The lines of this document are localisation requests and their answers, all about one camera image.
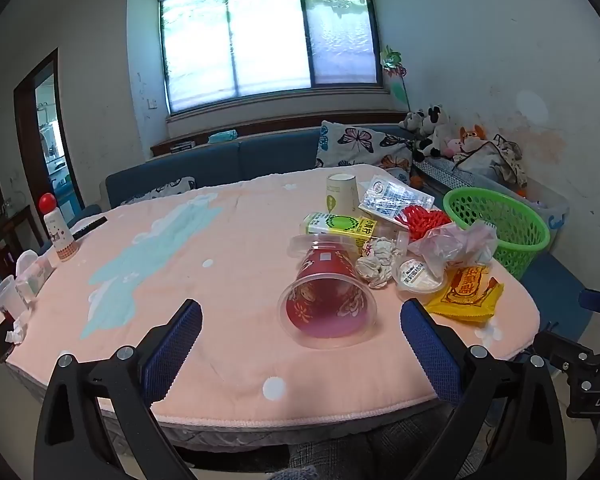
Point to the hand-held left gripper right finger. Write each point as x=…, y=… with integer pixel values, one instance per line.
x=430, y=355

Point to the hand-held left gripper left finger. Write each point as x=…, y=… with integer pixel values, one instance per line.
x=175, y=350

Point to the yellow snack packet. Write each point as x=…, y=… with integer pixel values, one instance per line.
x=467, y=292

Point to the round clear jelly cup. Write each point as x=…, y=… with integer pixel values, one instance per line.
x=417, y=277

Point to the white tissue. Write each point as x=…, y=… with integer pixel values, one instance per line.
x=377, y=262

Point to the green plastic basket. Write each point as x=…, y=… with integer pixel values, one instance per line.
x=510, y=240

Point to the clear plastic bag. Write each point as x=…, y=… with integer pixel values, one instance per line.
x=455, y=247

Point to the red printed clear plastic cup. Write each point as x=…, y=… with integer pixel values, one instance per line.
x=325, y=300

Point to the red plastic mesh piece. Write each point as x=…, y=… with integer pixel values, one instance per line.
x=422, y=222

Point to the green yellow carton box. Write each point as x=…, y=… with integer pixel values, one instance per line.
x=337, y=223

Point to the white blue snack packet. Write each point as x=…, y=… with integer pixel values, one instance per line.
x=385, y=197

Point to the white green paper cup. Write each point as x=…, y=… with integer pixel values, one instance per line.
x=342, y=195

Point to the person's grey plaid trousers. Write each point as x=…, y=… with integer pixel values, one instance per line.
x=405, y=440

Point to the grey quilted pad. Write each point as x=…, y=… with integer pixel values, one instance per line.
x=230, y=435

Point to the clear plastic storage bin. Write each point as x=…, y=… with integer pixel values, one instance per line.
x=550, y=210

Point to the black remote control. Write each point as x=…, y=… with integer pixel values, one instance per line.
x=87, y=226

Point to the small crumpled tissue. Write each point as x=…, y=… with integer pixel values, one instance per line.
x=16, y=331

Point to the clear plastic container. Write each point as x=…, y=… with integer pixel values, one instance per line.
x=32, y=275

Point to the small butterfly print pillow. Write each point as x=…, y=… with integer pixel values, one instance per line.
x=165, y=189

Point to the white bottle with red cap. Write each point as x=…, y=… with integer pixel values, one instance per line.
x=60, y=235

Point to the black phone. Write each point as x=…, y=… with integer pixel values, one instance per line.
x=4, y=347

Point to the beige cloth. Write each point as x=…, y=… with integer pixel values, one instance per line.
x=485, y=162

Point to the grey patterned cushion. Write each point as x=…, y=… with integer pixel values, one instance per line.
x=445, y=170

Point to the dark wooden cabinet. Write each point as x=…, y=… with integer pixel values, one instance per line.
x=10, y=245

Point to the small dark box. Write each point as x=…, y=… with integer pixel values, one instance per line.
x=182, y=147

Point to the pink plush toy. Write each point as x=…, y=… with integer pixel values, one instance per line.
x=451, y=147

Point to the blue sofa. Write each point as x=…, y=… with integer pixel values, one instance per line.
x=260, y=157

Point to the orange fox plush toy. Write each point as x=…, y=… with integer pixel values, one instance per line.
x=472, y=135

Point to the teal tissue pack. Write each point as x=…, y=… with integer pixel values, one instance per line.
x=222, y=136

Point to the large butterfly print pillow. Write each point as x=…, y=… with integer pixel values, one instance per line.
x=352, y=142

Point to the cow plush toy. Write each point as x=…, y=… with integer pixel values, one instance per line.
x=435, y=127

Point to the grey plush toy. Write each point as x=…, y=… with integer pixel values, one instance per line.
x=412, y=120

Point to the doorway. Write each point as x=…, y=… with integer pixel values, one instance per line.
x=50, y=135

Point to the colourful pinwheel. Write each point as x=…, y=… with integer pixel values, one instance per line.
x=392, y=62

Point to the window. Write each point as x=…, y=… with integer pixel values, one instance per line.
x=260, y=40

